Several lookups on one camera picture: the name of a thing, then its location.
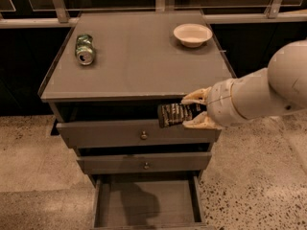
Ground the grey drawer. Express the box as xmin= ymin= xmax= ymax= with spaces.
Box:
xmin=57 ymin=120 xmax=221 ymax=149
xmin=77 ymin=152 xmax=212 ymax=174
xmin=91 ymin=174 xmax=208 ymax=230

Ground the white paper bowl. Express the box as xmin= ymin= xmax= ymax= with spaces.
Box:
xmin=174 ymin=24 xmax=213 ymax=48

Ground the grey drawer cabinet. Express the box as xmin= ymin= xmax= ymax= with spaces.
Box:
xmin=37 ymin=10 xmax=243 ymax=230

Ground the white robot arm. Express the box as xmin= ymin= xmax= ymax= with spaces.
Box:
xmin=181 ymin=40 xmax=307 ymax=129

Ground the crushed green soda can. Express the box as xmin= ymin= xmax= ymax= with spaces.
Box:
xmin=75 ymin=34 xmax=96 ymax=66

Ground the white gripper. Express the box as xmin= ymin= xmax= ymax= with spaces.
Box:
xmin=181 ymin=79 xmax=248 ymax=129

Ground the brass middle drawer knob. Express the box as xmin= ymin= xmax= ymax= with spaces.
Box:
xmin=143 ymin=162 xmax=150 ymax=170

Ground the grey bottom drawer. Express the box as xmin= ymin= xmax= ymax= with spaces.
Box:
xmin=91 ymin=174 xmax=208 ymax=230

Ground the grey top drawer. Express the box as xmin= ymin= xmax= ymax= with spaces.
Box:
xmin=57 ymin=120 xmax=221 ymax=149

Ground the grey middle drawer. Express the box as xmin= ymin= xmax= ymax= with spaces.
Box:
xmin=77 ymin=152 xmax=212 ymax=174

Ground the brass top drawer knob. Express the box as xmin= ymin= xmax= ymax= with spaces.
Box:
xmin=140 ymin=130 xmax=149 ymax=140

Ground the brass drawer knob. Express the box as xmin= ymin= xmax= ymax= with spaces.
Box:
xmin=140 ymin=130 xmax=149 ymax=140
xmin=143 ymin=162 xmax=150 ymax=170

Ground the metal railing frame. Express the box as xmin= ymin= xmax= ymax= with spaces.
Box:
xmin=0 ymin=0 xmax=307 ymax=29

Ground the black rxbar chocolate bar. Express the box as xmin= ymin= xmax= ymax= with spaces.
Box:
xmin=157 ymin=103 xmax=206 ymax=128

